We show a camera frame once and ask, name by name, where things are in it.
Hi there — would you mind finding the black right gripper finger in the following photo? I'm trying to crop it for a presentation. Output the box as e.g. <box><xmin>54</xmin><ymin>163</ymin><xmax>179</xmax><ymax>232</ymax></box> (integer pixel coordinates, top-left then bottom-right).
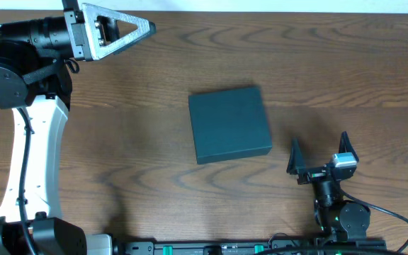
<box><xmin>339</xmin><ymin>131</ymin><xmax>359</xmax><ymax>162</ymax></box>
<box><xmin>286</xmin><ymin>138</ymin><xmax>306</xmax><ymax>174</ymax></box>

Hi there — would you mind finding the dark green box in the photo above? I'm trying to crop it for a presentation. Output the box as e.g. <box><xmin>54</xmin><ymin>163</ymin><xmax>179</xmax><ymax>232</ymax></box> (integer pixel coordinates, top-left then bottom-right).
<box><xmin>188</xmin><ymin>86</ymin><xmax>273</xmax><ymax>164</ymax></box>

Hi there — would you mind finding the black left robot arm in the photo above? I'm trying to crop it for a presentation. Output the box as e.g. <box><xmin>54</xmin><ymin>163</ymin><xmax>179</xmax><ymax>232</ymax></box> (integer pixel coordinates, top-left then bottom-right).
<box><xmin>0</xmin><ymin>1</ymin><xmax>156</xmax><ymax>254</ymax></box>

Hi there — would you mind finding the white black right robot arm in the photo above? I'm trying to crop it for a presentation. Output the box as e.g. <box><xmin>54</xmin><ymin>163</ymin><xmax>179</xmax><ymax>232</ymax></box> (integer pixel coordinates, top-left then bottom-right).
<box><xmin>286</xmin><ymin>132</ymin><xmax>370</xmax><ymax>242</ymax></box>

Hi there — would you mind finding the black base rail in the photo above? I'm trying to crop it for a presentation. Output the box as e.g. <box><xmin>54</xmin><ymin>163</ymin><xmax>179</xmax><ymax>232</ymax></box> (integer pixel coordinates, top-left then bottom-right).
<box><xmin>112</xmin><ymin>236</ymin><xmax>387</xmax><ymax>255</ymax></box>

